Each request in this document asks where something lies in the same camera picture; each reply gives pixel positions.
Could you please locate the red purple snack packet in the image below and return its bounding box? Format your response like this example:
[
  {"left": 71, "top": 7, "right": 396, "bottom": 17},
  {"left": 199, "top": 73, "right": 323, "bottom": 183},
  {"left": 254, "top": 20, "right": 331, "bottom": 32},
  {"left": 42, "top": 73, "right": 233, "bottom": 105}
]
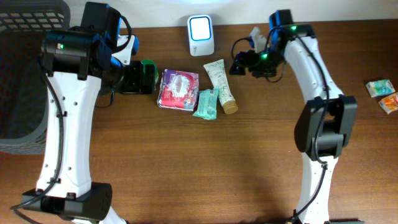
[{"left": 157, "top": 69, "right": 199, "bottom": 111}]

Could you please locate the green lidded jar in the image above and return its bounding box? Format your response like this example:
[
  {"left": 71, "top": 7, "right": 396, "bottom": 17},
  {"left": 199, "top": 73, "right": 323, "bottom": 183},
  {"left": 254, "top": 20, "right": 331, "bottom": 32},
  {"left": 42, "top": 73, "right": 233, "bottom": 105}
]
[{"left": 141, "top": 60, "right": 159, "bottom": 95}]

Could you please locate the grey plastic basket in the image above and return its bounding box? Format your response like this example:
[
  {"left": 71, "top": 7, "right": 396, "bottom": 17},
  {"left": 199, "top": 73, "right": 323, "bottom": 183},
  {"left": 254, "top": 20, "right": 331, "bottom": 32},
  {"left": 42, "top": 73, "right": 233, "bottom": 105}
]
[{"left": 1, "top": 0, "right": 70, "bottom": 154}]

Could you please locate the orange small tissue box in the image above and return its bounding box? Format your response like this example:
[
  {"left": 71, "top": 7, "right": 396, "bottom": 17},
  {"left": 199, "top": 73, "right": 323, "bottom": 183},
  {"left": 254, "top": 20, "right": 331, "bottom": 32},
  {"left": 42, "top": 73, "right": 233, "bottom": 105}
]
[{"left": 378, "top": 93, "right": 398, "bottom": 114}]

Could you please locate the teal small tissue box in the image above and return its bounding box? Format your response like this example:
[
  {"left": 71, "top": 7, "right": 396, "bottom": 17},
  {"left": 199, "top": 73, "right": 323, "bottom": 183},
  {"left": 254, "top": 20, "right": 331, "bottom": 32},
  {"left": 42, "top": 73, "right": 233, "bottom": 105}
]
[{"left": 366, "top": 79, "right": 396, "bottom": 98}]

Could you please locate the white barcode scanner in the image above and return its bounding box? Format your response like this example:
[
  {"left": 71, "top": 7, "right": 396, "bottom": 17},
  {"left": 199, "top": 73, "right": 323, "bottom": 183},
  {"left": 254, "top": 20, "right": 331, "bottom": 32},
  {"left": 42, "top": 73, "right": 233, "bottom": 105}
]
[{"left": 187, "top": 15, "right": 215, "bottom": 57}]

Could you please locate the teal wet wipes packet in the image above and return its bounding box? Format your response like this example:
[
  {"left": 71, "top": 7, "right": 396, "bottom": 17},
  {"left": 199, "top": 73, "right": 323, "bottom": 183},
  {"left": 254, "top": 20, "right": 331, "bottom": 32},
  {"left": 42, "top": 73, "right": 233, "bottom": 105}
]
[{"left": 193, "top": 88, "right": 218, "bottom": 120}]

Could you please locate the white floral tube gold cap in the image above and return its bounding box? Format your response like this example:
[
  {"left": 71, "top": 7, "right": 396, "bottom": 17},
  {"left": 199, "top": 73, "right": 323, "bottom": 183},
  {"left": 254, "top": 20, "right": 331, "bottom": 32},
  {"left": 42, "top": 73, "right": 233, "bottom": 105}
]
[{"left": 203, "top": 59, "right": 238, "bottom": 114}]

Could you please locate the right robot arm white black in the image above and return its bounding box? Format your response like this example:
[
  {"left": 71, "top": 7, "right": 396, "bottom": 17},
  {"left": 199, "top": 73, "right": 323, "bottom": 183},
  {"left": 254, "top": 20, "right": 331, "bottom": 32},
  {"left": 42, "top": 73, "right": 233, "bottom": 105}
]
[{"left": 229, "top": 9, "right": 358, "bottom": 223}]

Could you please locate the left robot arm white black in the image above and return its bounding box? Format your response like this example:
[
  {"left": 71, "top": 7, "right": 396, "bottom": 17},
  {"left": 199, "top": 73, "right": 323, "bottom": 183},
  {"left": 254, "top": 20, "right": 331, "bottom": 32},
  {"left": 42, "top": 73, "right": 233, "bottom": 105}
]
[{"left": 11, "top": 2, "right": 155, "bottom": 223}]

